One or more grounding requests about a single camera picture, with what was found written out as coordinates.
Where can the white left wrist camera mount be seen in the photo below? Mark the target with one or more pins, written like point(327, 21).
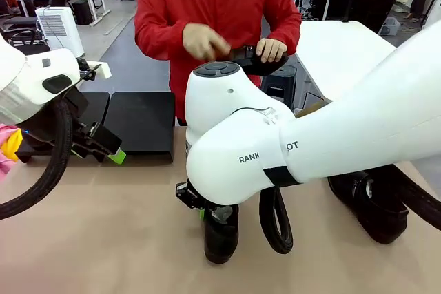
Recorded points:
point(103, 70)

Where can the white computer case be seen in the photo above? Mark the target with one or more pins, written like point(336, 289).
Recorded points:
point(302, 3)

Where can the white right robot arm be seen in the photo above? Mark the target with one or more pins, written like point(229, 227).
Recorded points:
point(241, 118)

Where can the person's left forearm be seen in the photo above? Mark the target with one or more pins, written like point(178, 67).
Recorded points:
point(291, 32)

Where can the person's right forearm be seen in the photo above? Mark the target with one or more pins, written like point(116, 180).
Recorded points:
point(155, 41)

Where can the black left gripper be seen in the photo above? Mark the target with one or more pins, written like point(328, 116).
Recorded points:
point(77, 115)

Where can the white table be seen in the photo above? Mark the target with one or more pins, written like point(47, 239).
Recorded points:
point(337, 49)

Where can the yellow object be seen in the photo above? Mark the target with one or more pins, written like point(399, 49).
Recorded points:
point(12, 144)

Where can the brown cardboard box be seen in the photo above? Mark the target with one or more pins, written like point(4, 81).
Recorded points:
point(310, 109)

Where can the pink cloth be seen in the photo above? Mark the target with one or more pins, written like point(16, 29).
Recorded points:
point(5, 170)

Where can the black plastic stool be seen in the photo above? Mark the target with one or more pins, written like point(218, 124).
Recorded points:
point(286, 84)

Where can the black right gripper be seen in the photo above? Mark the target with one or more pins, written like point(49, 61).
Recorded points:
point(189, 194)

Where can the black leather shoe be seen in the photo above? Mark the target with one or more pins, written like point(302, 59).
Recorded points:
point(220, 239)
point(375, 218)
point(265, 66)

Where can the person's left hand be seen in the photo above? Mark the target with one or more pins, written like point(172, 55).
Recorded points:
point(272, 49)

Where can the white paper shoe stuffing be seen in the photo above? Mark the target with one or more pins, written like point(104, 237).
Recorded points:
point(222, 213)
point(369, 189)

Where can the white air purifier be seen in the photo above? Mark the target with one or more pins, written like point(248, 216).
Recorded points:
point(62, 29)

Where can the black computer tower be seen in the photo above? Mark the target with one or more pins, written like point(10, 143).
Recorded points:
point(82, 11)

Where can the grey storage bin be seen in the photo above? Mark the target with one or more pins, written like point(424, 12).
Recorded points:
point(389, 27)

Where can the person's right hand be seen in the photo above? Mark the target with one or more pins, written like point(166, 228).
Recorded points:
point(200, 39)

